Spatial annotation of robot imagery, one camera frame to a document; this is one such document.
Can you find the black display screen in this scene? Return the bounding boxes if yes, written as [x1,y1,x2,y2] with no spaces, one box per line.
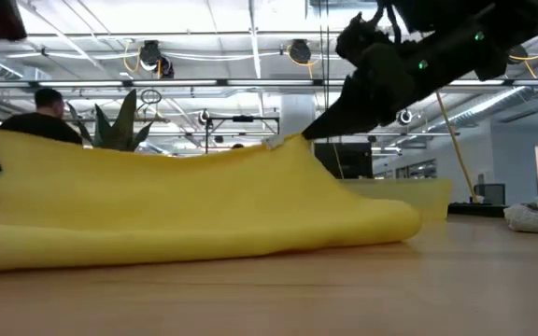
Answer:
[314,139,374,180]

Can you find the round black ceiling lamp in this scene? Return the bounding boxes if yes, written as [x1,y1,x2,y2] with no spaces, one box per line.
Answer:
[290,38,312,65]
[137,39,176,79]

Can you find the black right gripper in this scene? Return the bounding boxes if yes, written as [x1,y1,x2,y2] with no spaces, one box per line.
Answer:
[302,13,443,141]

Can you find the snake plant in white pot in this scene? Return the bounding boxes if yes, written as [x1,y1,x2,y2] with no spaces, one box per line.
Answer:
[65,88,154,153]

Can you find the yellow cable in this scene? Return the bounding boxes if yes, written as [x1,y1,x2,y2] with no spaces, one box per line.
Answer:
[435,91,480,204]

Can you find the yellow translucent plastic bin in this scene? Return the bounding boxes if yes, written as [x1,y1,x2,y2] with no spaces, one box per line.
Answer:
[338,178,452,223]

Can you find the white square pillar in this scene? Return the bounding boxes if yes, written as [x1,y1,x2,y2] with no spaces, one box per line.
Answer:
[280,95,317,141]

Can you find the yellow microfiber towel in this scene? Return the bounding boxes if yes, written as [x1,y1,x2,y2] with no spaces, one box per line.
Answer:
[0,130,423,273]

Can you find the small dark monitor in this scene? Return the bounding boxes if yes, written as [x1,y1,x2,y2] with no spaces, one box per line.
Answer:
[473,183,507,205]

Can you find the person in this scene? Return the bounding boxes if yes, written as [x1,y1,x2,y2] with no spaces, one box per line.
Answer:
[0,87,83,146]

